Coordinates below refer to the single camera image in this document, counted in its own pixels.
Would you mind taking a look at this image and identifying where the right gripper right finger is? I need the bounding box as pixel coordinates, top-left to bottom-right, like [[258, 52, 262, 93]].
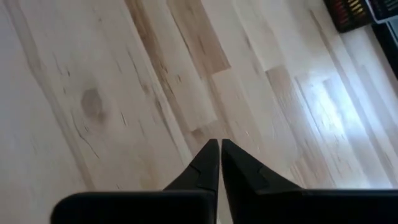
[[221, 139, 303, 224]]

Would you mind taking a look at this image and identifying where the black slotted basket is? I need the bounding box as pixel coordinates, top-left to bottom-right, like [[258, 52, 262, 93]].
[[323, 0, 374, 34]]

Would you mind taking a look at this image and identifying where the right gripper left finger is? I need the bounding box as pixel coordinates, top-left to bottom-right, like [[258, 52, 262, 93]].
[[163, 139, 220, 191]]

